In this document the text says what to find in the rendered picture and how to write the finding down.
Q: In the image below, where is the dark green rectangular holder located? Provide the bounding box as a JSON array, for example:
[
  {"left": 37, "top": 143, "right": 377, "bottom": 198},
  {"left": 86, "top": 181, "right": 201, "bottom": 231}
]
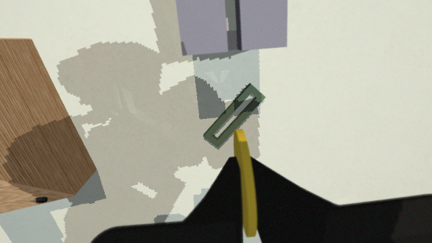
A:
[{"left": 203, "top": 83, "right": 266, "bottom": 148}]

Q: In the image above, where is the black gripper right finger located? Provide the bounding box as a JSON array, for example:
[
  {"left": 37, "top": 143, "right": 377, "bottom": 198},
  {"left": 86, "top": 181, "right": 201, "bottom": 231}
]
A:
[{"left": 250, "top": 157, "right": 432, "bottom": 243}]

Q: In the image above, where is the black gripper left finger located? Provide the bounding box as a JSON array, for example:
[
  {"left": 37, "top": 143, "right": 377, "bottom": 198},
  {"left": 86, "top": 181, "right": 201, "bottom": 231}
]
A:
[{"left": 91, "top": 157, "right": 243, "bottom": 243}]

